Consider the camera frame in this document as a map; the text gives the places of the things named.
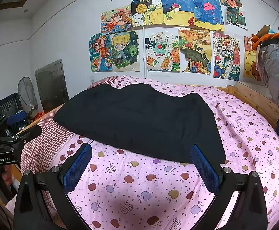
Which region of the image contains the black padded jacket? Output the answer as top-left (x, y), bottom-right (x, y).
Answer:
top-left (53, 84), bottom-right (226, 164)

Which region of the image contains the person left hand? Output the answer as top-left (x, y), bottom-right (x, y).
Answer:
top-left (1, 165), bottom-right (13, 186)

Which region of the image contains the black plastic crate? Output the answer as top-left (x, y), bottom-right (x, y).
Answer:
top-left (0, 92), bottom-right (30, 135)

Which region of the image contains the orange toy box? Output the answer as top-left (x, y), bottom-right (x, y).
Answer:
top-left (34, 112), bottom-right (44, 121)

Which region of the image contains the standing electric fan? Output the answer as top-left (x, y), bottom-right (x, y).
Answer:
top-left (17, 77), bottom-right (38, 118)

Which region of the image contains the pink apple print bedsheet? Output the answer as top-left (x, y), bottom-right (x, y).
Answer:
top-left (4, 75), bottom-right (279, 230)

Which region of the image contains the yellow bear drawing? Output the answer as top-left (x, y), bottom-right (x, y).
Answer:
top-left (243, 36), bottom-right (262, 81)

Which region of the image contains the orange haired girl drawing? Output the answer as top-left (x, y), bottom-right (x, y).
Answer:
top-left (89, 33), bottom-right (112, 73)

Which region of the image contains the city 2024 drawing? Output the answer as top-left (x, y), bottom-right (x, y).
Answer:
top-left (212, 32), bottom-right (240, 81)

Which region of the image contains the blond boy drawing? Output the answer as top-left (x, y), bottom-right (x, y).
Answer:
top-left (110, 30), bottom-right (140, 72)

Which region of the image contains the autumn landscape drawing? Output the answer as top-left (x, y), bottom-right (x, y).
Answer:
top-left (178, 28), bottom-right (212, 75)

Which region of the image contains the fruit juice drawing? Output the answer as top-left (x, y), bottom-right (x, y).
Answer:
top-left (145, 27), bottom-right (180, 73)

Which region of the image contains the reclining girl drawing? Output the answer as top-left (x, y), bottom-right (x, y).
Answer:
top-left (101, 4), bottom-right (133, 35)

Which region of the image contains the blue sea jellyfish drawing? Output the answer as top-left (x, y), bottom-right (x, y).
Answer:
top-left (161, 0), bottom-right (225, 31)

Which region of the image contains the night moon drawing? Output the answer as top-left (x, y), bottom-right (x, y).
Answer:
top-left (131, 0), bottom-right (164, 28)

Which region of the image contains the red haired soldier drawing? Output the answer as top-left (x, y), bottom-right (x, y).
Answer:
top-left (220, 0), bottom-right (247, 29)

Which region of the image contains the wooden bed frame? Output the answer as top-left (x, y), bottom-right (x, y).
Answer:
top-left (10, 81), bottom-right (279, 182)

